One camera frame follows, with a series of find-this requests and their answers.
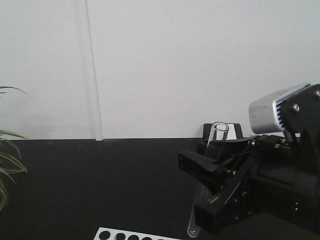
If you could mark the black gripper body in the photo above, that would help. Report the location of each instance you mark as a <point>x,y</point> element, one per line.
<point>271,177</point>

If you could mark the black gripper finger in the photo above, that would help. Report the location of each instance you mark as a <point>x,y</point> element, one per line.
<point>230,148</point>
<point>208,171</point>

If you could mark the tall clear test tube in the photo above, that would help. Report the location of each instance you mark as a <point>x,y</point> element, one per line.
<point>219,131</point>

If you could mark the white test tube rack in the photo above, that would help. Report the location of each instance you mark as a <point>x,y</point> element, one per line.
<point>104,233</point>

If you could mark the white wall power socket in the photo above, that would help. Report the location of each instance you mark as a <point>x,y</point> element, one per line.
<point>234,133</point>

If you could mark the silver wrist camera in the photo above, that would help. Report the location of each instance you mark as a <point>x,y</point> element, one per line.
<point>265,112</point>

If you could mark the white wall conduit strip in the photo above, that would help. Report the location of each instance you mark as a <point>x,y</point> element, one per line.
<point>95,102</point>

